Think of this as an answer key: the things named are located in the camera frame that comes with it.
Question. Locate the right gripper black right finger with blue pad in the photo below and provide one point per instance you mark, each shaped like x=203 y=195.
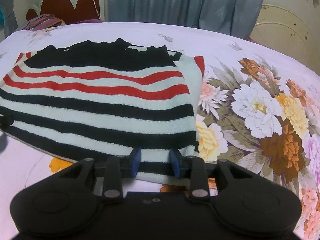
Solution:
x=179 y=163

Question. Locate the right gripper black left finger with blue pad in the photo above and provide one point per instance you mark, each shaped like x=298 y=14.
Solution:
x=131 y=163

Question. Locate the cream cabinet door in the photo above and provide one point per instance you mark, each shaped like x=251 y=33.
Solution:
x=290 y=27

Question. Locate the red white scalloped headboard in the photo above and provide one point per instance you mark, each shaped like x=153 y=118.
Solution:
x=59 y=8

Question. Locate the grey blue curtain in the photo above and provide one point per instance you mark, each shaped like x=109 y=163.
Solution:
x=231 y=17

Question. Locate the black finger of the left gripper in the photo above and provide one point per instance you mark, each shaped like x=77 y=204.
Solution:
x=6 y=121

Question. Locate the purple crumpled blanket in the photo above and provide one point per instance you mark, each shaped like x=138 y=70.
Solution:
x=46 y=21

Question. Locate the grey window curtain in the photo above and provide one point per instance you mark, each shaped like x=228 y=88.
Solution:
x=10 y=23

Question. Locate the red black white striped sweater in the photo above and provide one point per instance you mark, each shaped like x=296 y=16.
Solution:
x=99 y=99

